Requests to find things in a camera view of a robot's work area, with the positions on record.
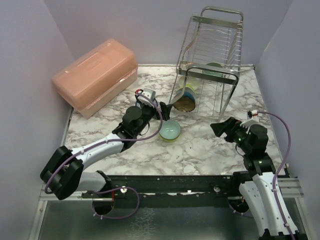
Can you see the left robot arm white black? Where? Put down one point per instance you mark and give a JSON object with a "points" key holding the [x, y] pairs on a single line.
{"points": [[87, 160]]}

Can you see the white grey bottom bowl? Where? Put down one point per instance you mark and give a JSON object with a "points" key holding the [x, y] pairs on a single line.
{"points": [[181, 81]]}

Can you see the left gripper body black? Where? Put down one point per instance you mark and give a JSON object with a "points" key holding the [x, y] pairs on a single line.
{"points": [[148, 113]]}

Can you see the lime green white bowl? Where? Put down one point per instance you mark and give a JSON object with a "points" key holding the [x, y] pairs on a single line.
{"points": [[194, 85]]}

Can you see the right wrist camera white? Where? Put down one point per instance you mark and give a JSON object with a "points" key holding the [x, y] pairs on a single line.
{"points": [[252, 119]]}

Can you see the stainless steel dish rack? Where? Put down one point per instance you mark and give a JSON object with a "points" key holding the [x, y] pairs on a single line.
{"points": [[211, 53]]}

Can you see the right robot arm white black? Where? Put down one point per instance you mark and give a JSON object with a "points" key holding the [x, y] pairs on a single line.
{"points": [[260, 189]]}

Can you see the blue white patterned bowl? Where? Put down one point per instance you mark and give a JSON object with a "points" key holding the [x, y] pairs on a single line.
{"points": [[154, 103]]}

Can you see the dark teal beige bowl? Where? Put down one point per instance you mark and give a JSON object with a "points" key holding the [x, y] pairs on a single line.
{"points": [[187, 103]]}

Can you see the yellow-green bottom bowl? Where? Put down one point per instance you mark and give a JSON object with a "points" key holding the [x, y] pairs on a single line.
{"points": [[168, 140]]}

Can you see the pink plastic storage box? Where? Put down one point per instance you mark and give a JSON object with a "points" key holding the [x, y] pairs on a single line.
{"points": [[97, 77]]}

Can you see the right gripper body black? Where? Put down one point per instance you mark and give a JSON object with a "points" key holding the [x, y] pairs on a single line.
{"points": [[239, 135]]}

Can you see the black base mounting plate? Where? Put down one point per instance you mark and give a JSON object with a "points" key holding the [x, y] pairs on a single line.
{"points": [[155, 191]]}

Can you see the grey patterned bowl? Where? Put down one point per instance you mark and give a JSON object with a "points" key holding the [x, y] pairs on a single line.
{"points": [[170, 129]]}

